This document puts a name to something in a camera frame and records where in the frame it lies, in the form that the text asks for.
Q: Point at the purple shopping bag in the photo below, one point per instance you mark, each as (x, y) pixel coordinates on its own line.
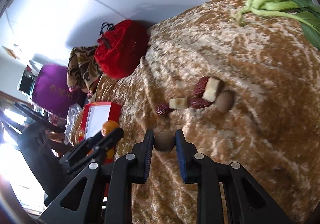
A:
(51, 91)

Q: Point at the clear plastic bag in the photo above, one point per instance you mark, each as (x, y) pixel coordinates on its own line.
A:
(72, 116)

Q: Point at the red velvet drawstring pouch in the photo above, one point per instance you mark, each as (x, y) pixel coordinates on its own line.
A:
(120, 49)

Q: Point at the red jujube date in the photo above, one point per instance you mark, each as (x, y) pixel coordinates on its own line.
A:
(199, 103)
(163, 109)
(200, 87)

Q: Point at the white yam cube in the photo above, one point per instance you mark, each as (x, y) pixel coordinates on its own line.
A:
(178, 103)

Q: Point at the brown velvet blanket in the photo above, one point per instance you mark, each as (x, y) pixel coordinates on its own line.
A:
(239, 93)

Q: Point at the brown longan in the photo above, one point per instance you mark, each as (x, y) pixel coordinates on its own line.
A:
(225, 101)
(164, 141)

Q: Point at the orange tangerine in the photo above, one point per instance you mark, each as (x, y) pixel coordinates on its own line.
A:
(108, 127)

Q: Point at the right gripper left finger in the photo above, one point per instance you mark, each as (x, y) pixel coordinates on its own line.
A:
(102, 193)

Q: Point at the white yam chunk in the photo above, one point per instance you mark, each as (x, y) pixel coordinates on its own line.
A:
(212, 89)

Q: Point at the red white box tray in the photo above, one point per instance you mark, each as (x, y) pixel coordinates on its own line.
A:
(95, 115)

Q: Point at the green bok choy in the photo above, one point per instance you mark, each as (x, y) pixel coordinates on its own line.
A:
(303, 11)

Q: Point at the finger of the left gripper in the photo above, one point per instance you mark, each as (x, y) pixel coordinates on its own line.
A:
(103, 146)
(81, 150)

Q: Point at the brown patterned cloth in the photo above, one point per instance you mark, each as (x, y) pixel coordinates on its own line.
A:
(83, 73)

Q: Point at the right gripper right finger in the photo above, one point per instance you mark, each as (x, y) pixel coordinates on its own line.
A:
(225, 192)

